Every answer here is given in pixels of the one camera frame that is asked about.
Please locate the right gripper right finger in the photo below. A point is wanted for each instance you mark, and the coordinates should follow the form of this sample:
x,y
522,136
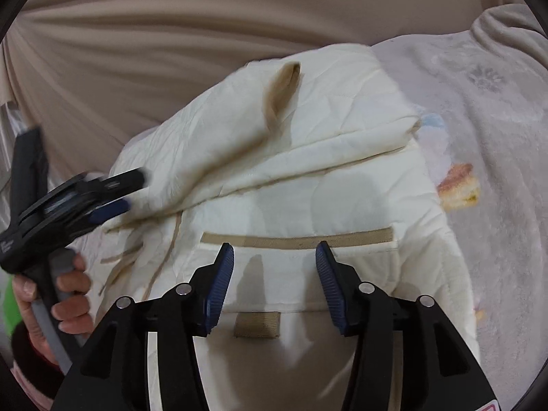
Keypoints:
x,y
439,371

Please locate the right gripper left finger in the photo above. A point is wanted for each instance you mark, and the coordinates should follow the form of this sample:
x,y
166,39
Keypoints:
x,y
141,344

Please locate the cream quilted jacket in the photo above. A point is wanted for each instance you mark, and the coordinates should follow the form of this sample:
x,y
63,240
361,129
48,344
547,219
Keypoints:
x,y
279,156

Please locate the person's left hand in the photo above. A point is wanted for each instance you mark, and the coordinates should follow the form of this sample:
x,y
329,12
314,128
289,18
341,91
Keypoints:
x,y
71,315

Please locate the silver satin curtain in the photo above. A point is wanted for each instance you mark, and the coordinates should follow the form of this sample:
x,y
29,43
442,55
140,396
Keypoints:
x,y
11,125

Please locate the green cushion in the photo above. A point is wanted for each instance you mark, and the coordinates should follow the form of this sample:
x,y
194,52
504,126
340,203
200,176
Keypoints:
x,y
11,312

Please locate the beige headboard cover sheet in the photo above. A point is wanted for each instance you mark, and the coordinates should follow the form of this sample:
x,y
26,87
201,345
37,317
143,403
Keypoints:
x,y
95,73

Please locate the grey floral fleece blanket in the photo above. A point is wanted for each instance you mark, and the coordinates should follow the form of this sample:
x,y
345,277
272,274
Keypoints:
x,y
481,96

